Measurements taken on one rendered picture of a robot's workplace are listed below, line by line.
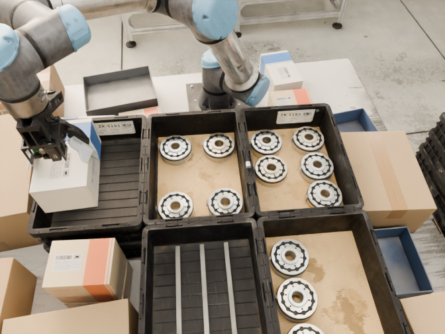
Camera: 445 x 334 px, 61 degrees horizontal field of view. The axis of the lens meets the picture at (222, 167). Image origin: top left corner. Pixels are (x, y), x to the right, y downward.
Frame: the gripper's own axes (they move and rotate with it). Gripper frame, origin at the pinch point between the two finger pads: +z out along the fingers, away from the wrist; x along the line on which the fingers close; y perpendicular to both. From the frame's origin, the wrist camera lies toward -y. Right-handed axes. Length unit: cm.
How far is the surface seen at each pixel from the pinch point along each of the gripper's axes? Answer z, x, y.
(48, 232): 17.9, -9.7, 8.9
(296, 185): 28, 61, -2
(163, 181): 28.0, 19.7, -9.1
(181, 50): 112, 32, -183
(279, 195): 28, 54, 1
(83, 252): 18.3, -0.7, 15.5
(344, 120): 39, 91, -35
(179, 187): 28.0, 24.3, -6.1
